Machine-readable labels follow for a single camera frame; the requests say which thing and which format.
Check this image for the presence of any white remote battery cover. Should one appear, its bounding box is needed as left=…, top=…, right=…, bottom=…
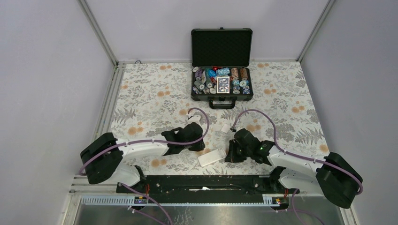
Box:
left=221, top=124, right=230, bottom=133

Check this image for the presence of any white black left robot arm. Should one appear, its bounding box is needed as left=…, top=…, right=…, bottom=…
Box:
left=79, top=122, right=208, bottom=193

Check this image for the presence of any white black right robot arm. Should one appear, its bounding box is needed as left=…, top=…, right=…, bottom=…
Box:
left=225, top=128, right=363, bottom=209

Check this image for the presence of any floral patterned table mat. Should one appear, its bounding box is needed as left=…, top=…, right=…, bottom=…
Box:
left=110, top=61, right=329, bottom=175

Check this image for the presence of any playing card deck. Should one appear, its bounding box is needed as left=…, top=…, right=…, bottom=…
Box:
left=216, top=76, right=230, bottom=94

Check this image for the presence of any black poker chip case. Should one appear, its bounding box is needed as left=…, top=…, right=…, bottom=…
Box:
left=191, top=28, right=253, bottom=109

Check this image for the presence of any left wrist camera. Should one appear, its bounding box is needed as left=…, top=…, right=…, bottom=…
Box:
left=187, top=114, right=201, bottom=125

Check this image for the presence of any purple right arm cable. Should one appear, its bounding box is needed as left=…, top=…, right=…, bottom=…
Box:
left=230, top=108, right=364, bottom=196

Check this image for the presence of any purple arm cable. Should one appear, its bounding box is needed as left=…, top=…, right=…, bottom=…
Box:
left=77, top=107, right=210, bottom=177
left=230, top=108, right=364, bottom=196

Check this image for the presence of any black mounting base rail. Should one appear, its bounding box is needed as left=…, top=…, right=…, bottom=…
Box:
left=116, top=175, right=294, bottom=199

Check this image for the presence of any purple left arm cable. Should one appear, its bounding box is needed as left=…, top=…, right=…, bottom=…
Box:
left=77, top=107, right=210, bottom=177

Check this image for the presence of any aluminium frame rail left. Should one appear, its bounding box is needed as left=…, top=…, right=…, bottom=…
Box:
left=59, top=61, right=127, bottom=225

